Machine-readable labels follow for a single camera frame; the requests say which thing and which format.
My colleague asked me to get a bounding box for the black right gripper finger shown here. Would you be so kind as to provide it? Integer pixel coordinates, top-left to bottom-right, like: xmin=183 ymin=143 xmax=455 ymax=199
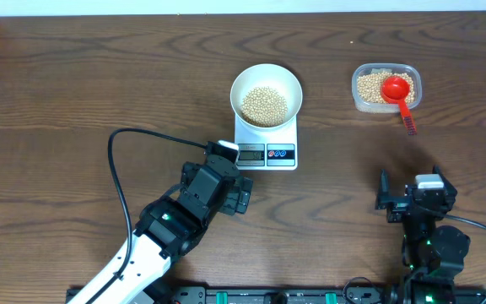
xmin=432 ymin=165 xmax=456 ymax=194
xmin=375 ymin=170 xmax=390 ymax=209

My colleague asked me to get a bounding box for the red plastic measuring scoop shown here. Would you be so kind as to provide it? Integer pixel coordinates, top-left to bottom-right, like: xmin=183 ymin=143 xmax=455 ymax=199
xmin=381 ymin=76 xmax=417 ymax=136

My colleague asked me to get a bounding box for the pile of dried soybeans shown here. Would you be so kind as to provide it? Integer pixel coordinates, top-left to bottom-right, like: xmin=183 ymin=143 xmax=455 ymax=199
xmin=357 ymin=71 xmax=415 ymax=104

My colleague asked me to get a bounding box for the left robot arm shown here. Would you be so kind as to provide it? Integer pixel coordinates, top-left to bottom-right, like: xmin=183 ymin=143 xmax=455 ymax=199
xmin=69 ymin=155 xmax=253 ymax=304

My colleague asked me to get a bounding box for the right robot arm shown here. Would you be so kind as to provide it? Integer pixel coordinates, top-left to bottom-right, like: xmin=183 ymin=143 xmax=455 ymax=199
xmin=375 ymin=166 xmax=470 ymax=303

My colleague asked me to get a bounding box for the white digital kitchen scale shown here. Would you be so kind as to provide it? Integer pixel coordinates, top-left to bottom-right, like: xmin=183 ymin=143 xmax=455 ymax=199
xmin=235 ymin=117 xmax=298 ymax=171

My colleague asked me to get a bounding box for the white round bowl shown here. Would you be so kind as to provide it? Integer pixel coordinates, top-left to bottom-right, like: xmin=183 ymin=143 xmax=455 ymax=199
xmin=229 ymin=63 xmax=303 ymax=131

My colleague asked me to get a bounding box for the clear plastic food container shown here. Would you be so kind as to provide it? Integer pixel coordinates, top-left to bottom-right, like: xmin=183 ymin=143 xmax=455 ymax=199
xmin=352 ymin=63 xmax=423 ymax=114

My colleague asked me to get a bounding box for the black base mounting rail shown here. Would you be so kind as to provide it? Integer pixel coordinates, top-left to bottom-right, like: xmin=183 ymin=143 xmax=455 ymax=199
xmin=65 ymin=282 xmax=486 ymax=304

